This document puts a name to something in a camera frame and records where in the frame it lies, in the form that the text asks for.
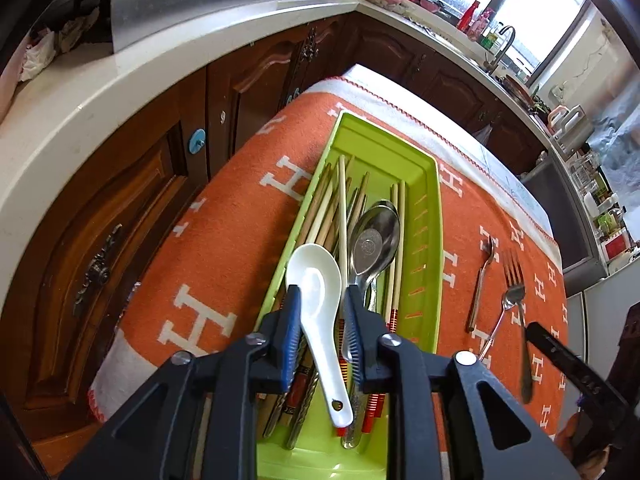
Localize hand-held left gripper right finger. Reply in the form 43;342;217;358
341;284;566;480

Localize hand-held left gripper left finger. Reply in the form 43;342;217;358
60;284;303;480

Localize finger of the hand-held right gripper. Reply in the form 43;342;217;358
525;321;630;412

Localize white ceramic spoon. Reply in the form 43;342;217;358
285;243;355;428

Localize metal chopstick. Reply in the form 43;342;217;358
286;360;321;450
261;392;282;438

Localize large thick-handled metal spoon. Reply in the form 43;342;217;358
342;205;401;451

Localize metal fork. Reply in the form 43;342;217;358
501;249;535;405

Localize small thin-handled metal spoon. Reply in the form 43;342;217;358
466;236;497;333

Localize brown wooden chopstick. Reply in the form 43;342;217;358
295;164;333;241
300;185;336;248
345;172;370;231
307;157;357;251

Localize light bamboo chopstick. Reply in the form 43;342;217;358
338;155;351;361

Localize green plastic utensil tray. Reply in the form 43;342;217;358
255;111;445;480

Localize silver refrigerator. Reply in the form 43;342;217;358
564;257;640;411

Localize orange patterned blanket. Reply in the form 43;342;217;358
87;76;571;461

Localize red tin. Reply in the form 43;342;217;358
602;232;629;262

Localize green label bottle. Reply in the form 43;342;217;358
597;209;624;234

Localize stainless steel cabinet appliance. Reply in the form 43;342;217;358
519;151;602;272

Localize glass jars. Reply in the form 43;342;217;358
569;154;602;197

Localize grey steel appliance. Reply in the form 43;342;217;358
555;104;594;157

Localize hanging plastic bag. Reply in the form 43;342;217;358
472;121;494;149

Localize red pan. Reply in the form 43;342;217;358
504;75;534;102

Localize steel faucet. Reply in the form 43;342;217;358
481;25;517;77

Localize pink bottle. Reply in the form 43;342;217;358
472;9;494;42

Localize red spray bottle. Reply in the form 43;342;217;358
456;0;479;32

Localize crumpled cloth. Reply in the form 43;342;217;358
19;9;97;82

